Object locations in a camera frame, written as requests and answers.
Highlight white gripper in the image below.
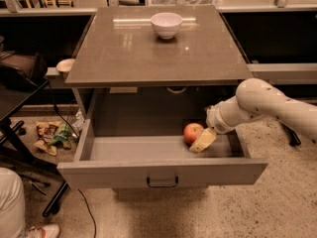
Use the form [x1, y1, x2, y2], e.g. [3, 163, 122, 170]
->
[189, 97, 245, 154]

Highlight small white bowl on ledge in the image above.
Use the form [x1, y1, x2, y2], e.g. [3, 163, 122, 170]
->
[56, 59, 75, 73]

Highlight white bowl on counter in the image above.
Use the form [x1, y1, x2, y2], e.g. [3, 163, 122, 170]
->
[151, 12, 182, 40]

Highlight black power cable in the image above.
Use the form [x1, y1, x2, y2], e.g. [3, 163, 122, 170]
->
[49, 82, 98, 238]

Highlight dark bag on table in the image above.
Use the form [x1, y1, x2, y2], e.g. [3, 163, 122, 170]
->
[0, 51, 48, 90]

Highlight red apple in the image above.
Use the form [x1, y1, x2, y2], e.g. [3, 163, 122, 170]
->
[183, 123, 203, 145]

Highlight black drawer handle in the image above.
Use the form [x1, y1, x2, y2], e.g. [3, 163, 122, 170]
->
[146, 177, 178, 188]

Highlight black table with legs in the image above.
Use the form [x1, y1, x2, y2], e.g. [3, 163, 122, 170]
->
[0, 79, 69, 218]

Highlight grey cabinet with brown counter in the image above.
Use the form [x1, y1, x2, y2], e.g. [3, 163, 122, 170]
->
[66, 6, 251, 136]

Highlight crumpled snack wrappers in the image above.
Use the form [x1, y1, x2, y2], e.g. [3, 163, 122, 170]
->
[34, 121, 71, 156]

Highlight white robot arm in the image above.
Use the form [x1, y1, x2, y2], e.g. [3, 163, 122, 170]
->
[189, 78, 317, 154]

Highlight white and red sneaker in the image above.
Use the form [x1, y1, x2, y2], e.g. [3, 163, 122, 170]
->
[26, 224, 60, 238]

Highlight grey open top drawer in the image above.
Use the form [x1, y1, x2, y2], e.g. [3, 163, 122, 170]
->
[57, 117, 267, 188]

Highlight black stand leg right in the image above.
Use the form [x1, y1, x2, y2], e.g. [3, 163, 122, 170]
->
[282, 125, 301, 147]

